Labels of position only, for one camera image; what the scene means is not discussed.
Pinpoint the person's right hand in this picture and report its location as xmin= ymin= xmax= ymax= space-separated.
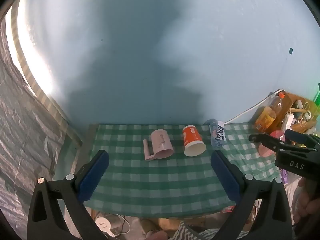
xmin=292 ymin=177 xmax=316 ymax=224

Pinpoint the white charger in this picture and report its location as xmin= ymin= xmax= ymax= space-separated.
xmin=282 ymin=113 xmax=296 ymax=131

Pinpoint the green checkered tablecloth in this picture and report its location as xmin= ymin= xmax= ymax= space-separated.
xmin=84 ymin=122 xmax=282 ymax=218

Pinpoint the orange paper cup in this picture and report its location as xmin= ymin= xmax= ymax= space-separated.
xmin=182 ymin=124 xmax=207 ymax=157

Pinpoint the white round power socket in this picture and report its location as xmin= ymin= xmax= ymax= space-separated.
xmin=94 ymin=216 xmax=118 ymax=238

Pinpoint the orange soda bottle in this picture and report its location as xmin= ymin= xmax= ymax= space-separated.
xmin=254 ymin=92 xmax=286 ymax=133

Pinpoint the purple packet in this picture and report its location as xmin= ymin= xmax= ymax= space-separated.
xmin=280 ymin=169 xmax=291 ymax=185

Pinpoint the wooden box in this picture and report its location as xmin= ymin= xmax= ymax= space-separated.
xmin=272 ymin=89 xmax=320 ymax=140

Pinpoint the pink mug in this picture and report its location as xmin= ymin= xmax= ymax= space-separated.
xmin=143 ymin=129 xmax=174 ymax=161

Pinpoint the white cable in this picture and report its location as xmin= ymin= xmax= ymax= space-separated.
xmin=224 ymin=89 xmax=282 ymax=125

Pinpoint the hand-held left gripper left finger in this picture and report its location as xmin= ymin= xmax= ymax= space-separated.
xmin=27 ymin=150 xmax=110 ymax=240

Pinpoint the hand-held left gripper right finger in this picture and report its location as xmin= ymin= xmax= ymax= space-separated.
xmin=211 ymin=150 xmax=293 ymax=240

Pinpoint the grey plastic sheet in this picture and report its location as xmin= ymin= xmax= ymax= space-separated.
xmin=0 ymin=17 xmax=68 ymax=207

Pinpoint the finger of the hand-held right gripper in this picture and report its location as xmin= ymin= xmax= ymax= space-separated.
xmin=285 ymin=129 xmax=320 ymax=148
xmin=248 ymin=134 xmax=292 ymax=153

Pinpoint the striped cloth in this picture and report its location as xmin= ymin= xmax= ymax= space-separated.
xmin=169 ymin=221 xmax=252 ymax=240

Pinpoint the pink bowl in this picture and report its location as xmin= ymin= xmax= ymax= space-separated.
xmin=258 ymin=143 xmax=277 ymax=157

